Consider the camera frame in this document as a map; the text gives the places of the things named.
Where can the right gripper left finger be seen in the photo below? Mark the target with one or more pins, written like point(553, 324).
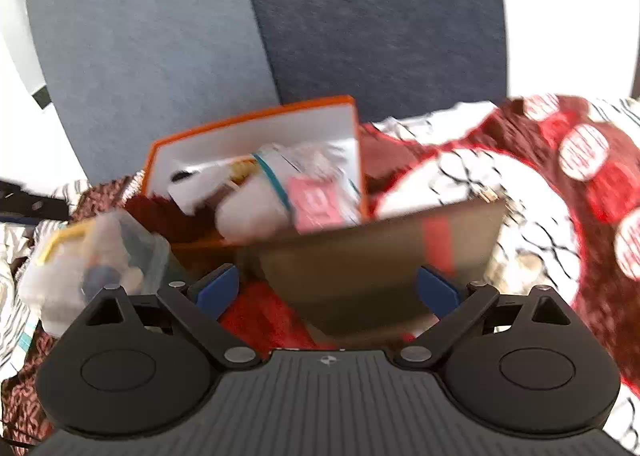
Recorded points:
point(198, 306)

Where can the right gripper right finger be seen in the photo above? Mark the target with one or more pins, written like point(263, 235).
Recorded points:
point(457, 311)

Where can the dark red plush toy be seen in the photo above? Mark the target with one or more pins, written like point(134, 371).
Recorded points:
point(162, 216)

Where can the white plush bunny toy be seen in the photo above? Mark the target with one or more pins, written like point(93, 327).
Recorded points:
point(253, 212)

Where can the pink small card box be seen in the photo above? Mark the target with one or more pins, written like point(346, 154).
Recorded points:
point(315, 203)

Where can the clear teal storage box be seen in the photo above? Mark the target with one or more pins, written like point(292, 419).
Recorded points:
point(70, 267)

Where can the olive striped zipper pouch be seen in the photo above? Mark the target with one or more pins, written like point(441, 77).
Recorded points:
point(350, 280)

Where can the blue grey sofa cushion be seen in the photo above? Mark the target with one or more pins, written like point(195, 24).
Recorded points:
point(123, 73)

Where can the orange white cardboard box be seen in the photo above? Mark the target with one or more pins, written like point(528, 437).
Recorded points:
point(324, 120)

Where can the dark blue sofa cushion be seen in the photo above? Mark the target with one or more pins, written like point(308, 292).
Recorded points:
point(395, 58)

